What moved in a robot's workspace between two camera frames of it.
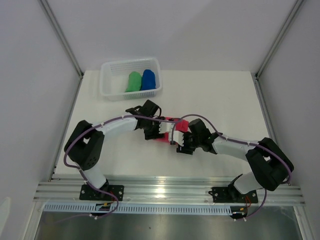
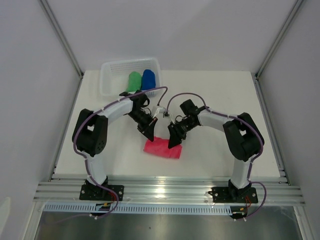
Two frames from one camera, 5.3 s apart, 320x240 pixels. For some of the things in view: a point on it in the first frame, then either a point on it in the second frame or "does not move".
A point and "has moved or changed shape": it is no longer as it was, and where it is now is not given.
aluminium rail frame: [163, 192] does not move
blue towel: [148, 81] does not move
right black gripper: [184, 148] -> [176, 135]
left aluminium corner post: [60, 36] does not move
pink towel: [180, 125] has moved or changed shape
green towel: [134, 82] does not move
